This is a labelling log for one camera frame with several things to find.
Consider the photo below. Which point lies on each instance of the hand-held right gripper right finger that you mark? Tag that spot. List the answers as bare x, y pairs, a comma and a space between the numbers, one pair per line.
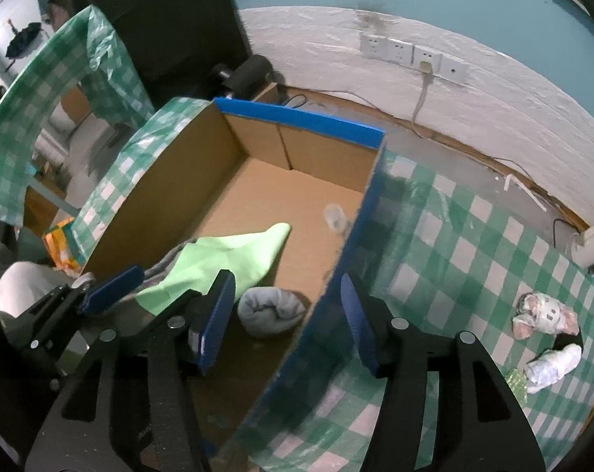
360, 327

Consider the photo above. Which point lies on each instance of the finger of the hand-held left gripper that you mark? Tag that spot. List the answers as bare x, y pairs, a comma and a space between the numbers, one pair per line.
111, 291

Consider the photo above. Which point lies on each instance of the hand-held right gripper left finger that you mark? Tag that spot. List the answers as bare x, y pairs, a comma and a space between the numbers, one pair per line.
215, 322

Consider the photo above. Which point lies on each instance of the grey sock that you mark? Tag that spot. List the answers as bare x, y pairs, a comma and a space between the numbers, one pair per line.
270, 312

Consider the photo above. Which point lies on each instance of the grey cloth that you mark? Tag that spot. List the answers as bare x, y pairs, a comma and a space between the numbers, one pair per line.
166, 265

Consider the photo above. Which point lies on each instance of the light green cloth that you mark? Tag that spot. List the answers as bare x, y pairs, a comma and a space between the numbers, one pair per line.
218, 260

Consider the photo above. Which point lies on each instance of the blue cardboard box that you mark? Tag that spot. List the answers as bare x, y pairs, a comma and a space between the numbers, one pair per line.
257, 196

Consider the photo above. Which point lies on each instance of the orange snack packet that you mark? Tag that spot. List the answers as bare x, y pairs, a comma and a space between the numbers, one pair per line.
61, 246

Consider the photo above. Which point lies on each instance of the person's leg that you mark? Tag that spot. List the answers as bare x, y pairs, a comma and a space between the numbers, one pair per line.
21, 290

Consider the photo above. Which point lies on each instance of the green checked tablecloth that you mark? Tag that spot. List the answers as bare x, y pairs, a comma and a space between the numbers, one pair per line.
464, 265

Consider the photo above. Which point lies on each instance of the patterned white sock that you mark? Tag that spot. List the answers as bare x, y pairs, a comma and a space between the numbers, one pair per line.
542, 314
555, 363

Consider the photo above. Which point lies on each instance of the green checked plastic cover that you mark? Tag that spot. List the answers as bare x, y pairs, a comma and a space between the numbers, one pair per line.
56, 88

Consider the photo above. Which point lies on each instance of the white plastic strip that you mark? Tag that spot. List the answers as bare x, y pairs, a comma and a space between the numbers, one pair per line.
523, 189

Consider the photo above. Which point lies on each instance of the black hair dryer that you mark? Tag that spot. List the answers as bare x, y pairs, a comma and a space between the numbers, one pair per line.
247, 74

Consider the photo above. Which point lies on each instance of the black umbrella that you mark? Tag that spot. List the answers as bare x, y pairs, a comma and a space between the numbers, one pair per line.
24, 42

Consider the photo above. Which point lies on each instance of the black hanging clothes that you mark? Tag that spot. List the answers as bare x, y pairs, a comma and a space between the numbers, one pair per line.
169, 24

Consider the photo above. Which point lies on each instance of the white wall socket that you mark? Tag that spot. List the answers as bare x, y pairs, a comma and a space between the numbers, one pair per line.
454, 70
427, 59
401, 51
374, 45

